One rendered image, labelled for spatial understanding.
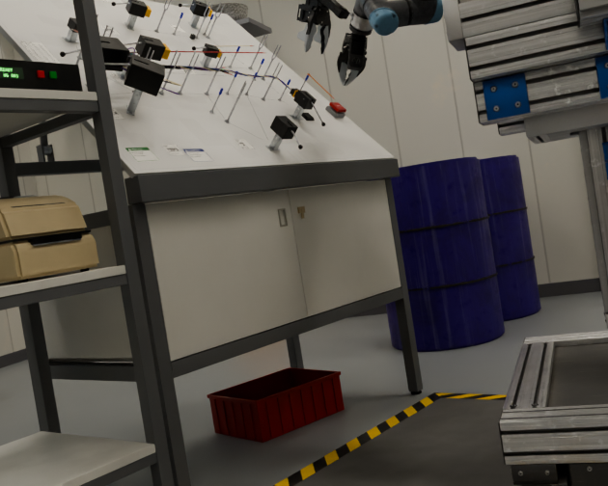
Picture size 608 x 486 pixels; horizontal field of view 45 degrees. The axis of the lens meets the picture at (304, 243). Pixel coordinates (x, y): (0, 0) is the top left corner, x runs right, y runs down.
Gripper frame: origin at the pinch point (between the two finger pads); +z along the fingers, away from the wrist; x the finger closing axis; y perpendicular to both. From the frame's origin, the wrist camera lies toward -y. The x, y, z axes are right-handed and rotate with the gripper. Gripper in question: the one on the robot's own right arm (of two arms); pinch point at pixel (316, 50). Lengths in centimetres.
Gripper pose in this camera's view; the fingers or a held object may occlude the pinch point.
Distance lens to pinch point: 251.8
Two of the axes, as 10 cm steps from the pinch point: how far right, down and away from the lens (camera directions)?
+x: -6.3, 1.2, -7.7
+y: -7.7, -2.6, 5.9
